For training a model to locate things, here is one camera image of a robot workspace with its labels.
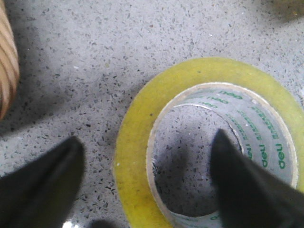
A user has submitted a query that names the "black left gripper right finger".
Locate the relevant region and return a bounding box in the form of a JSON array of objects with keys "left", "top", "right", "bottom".
[{"left": 210, "top": 129, "right": 304, "bottom": 228}]

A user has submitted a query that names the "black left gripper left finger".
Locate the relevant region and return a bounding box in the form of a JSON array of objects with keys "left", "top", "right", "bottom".
[{"left": 0, "top": 136, "right": 85, "bottom": 228}]

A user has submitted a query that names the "yellow tape roll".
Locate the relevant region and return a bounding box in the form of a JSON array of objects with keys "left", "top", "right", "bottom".
[{"left": 115, "top": 57, "right": 304, "bottom": 228}]

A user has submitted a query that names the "brown wicker basket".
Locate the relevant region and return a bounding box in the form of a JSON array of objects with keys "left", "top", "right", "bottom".
[{"left": 0, "top": 0, "right": 20, "bottom": 119}]

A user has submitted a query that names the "yellow woven basket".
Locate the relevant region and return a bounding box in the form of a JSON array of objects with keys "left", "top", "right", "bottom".
[{"left": 265, "top": 0, "right": 304, "bottom": 22}]

